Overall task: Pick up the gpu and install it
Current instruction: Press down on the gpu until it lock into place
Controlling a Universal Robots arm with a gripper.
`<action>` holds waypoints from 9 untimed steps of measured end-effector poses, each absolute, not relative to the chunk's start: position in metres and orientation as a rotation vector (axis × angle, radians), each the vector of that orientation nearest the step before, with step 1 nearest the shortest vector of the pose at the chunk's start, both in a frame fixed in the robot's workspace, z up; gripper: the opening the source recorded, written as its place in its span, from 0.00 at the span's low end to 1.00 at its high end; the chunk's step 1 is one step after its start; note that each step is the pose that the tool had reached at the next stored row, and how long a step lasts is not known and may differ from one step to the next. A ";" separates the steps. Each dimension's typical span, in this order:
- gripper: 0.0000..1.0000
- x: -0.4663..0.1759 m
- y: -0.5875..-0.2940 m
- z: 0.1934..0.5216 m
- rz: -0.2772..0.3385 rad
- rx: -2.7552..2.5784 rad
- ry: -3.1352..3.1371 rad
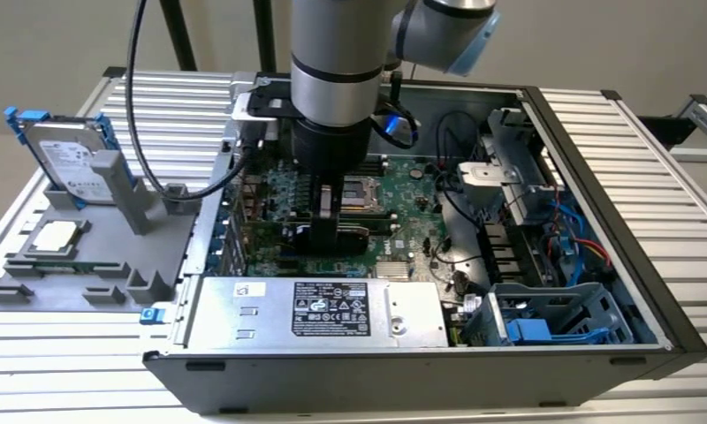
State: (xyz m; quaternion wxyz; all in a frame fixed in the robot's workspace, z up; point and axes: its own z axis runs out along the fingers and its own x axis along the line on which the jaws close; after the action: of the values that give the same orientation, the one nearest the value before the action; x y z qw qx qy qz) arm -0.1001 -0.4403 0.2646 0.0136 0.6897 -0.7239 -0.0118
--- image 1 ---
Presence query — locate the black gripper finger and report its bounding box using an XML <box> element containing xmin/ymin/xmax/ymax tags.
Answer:
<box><xmin>310</xmin><ymin>174</ymin><xmax>339</xmax><ymax>255</ymax></box>

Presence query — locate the green graphics card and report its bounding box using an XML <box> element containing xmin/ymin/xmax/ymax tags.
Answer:
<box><xmin>238</xmin><ymin>218</ymin><xmax>371</xmax><ymax>256</ymax></box>

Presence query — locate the CPU socket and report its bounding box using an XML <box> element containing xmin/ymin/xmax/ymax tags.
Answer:
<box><xmin>341</xmin><ymin>175</ymin><xmax>385</xmax><ymax>211</ymax></box>

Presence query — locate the silver finned heatsink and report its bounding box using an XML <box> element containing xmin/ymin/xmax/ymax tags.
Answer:
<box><xmin>375</xmin><ymin>261</ymin><xmax>414</xmax><ymax>280</ymax></box>

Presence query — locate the green motherboard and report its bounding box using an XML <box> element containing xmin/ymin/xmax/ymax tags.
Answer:
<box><xmin>244</xmin><ymin>154</ymin><xmax>450</xmax><ymax>284</ymax></box>

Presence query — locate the silver power supply unit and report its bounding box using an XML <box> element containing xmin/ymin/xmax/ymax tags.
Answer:
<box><xmin>186</xmin><ymin>276</ymin><xmax>450</xmax><ymax>350</ymax></box>

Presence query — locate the black stand pole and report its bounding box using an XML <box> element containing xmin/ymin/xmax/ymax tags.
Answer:
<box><xmin>160</xmin><ymin>0</ymin><xmax>199</xmax><ymax>72</ymax></box>
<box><xmin>252</xmin><ymin>0</ymin><xmax>292</xmax><ymax>74</ymax></box>

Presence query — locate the metal drive cage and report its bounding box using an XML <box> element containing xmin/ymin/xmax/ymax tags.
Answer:
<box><xmin>457</xmin><ymin>108</ymin><xmax>567</xmax><ymax>226</ymax></box>

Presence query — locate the open grey PC case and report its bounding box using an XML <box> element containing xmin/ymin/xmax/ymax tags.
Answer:
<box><xmin>143</xmin><ymin>72</ymin><xmax>707</xmax><ymax>416</ymax></box>

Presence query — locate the grey parts rack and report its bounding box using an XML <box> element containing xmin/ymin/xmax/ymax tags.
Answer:
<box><xmin>0</xmin><ymin>149</ymin><xmax>206</xmax><ymax>314</ymax></box>

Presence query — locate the green RAM stick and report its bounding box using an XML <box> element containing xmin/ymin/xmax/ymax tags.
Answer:
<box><xmin>8</xmin><ymin>260</ymin><xmax>123</xmax><ymax>271</ymax></box>

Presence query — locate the hard disk in blue carrier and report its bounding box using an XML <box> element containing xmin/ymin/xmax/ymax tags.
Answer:
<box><xmin>3</xmin><ymin>107</ymin><xmax>135</xmax><ymax>208</ymax></box>

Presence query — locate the silver CPU chip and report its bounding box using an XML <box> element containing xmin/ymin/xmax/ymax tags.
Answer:
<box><xmin>25</xmin><ymin>220</ymin><xmax>90</xmax><ymax>260</ymax></box>

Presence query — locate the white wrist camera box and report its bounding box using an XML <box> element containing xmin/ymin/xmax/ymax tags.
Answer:
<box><xmin>234</xmin><ymin>72</ymin><xmax>299</xmax><ymax>123</ymax></box>

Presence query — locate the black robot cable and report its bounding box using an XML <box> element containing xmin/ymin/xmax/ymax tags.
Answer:
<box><xmin>123</xmin><ymin>0</ymin><xmax>260</xmax><ymax>202</ymax></box>

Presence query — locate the blue data wire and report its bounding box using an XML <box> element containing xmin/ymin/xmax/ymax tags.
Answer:
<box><xmin>547</xmin><ymin>197</ymin><xmax>589</xmax><ymax>291</ymax></box>

